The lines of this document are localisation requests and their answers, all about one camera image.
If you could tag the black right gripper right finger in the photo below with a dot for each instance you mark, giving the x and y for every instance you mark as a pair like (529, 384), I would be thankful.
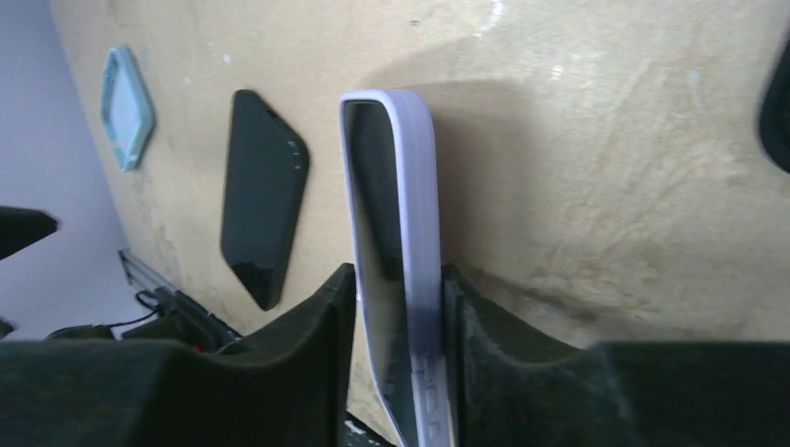
(510, 384)

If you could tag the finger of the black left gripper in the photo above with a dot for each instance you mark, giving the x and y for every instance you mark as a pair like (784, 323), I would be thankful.
(22, 227)

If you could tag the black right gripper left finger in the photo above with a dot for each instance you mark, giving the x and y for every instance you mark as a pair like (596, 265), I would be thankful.
(284, 385)

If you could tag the lavender phone case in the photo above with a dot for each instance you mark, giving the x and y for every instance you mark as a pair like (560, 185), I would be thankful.
(415, 154)

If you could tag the light blue phone case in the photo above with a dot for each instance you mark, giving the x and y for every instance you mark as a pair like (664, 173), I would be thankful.
(126, 111)

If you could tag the black phone with white sticker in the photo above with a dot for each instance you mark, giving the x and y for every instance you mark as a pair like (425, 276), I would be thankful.
(266, 170)

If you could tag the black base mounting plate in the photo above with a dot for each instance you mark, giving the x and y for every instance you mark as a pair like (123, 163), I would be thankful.
(170, 315)

